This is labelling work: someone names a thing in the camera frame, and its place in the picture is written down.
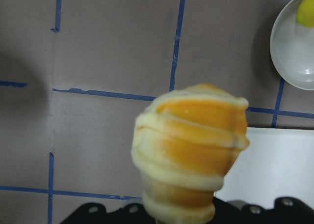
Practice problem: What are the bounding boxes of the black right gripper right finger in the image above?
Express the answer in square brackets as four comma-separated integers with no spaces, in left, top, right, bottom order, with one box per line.
[212,196,314,224]

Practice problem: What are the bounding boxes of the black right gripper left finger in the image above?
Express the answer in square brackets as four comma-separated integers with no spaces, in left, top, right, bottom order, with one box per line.
[62,202,156,224]

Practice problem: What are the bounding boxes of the bread roll croissant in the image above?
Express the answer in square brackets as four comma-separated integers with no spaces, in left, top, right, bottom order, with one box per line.
[131,84,249,224]

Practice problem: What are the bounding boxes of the cream rectangular tray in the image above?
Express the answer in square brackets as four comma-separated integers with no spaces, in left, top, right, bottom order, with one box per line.
[215,128,314,208]

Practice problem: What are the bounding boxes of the cream round dish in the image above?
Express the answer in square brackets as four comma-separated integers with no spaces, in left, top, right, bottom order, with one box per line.
[269,0,314,90]

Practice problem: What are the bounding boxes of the yellow lemon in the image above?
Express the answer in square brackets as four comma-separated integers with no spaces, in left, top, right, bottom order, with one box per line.
[296,0,314,28]

